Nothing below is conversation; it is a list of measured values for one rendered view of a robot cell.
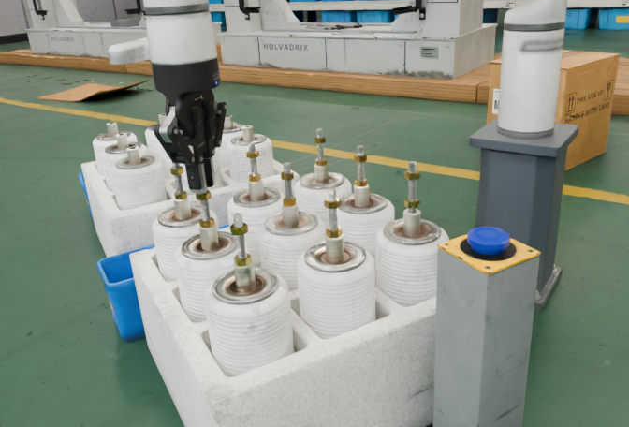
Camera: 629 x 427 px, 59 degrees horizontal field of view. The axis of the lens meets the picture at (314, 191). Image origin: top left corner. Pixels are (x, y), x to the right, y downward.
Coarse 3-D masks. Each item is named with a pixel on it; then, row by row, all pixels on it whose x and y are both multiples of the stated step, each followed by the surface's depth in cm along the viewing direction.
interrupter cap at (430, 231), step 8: (392, 224) 75; (400, 224) 75; (424, 224) 75; (432, 224) 74; (384, 232) 73; (392, 232) 73; (400, 232) 73; (424, 232) 73; (432, 232) 72; (440, 232) 72; (392, 240) 71; (400, 240) 71; (408, 240) 71; (416, 240) 71; (424, 240) 70; (432, 240) 70
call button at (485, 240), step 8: (472, 232) 55; (480, 232) 55; (488, 232) 55; (496, 232) 55; (504, 232) 55; (472, 240) 54; (480, 240) 53; (488, 240) 53; (496, 240) 53; (504, 240) 53; (472, 248) 55; (480, 248) 53; (488, 248) 53; (496, 248) 53; (504, 248) 53
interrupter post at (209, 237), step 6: (204, 228) 71; (210, 228) 71; (216, 228) 72; (204, 234) 71; (210, 234) 71; (216, 234) 72; (204, 240) 71; (210, 240) 71; (216, 240) 72; (204, 246) 72; (210, 246) 72; (216, 246) 72
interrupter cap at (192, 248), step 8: (224, 232) 76; (192, 240) 74; (200, 240) 74; (224, 240) 74; (232, 240) 74; (184, 248) 72; (192, 248) 72; (200, 248) 72; (216, 248) 72; (224, 248) 71; (232, 248) 71; (184, 256) 71; (192, 256) 70; (200, 256) 70; (208, 256) 70; (216, 256) 70; (224, 256) 70
